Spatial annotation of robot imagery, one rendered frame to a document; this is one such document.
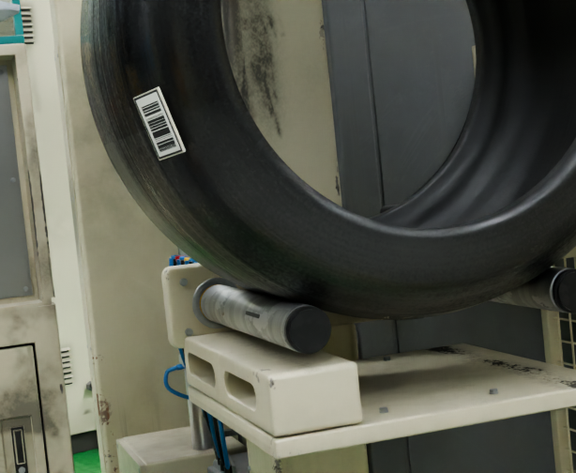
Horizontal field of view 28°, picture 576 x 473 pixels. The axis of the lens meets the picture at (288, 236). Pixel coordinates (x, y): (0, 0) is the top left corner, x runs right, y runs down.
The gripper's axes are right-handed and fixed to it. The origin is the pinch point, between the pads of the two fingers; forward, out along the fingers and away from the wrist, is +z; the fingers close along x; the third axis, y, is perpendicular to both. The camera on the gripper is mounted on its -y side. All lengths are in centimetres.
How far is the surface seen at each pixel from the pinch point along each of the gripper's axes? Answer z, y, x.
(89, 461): 59, -115, 353
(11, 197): 6, -16, 64
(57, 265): 48, -39, 370
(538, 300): 53, -26, -5
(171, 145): 13.4, -12.2, -10.8
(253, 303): 25.1, -27.1, 3.4
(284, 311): 25.2, -27.0, -6.9
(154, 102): 11.8, -8.5, -10.9
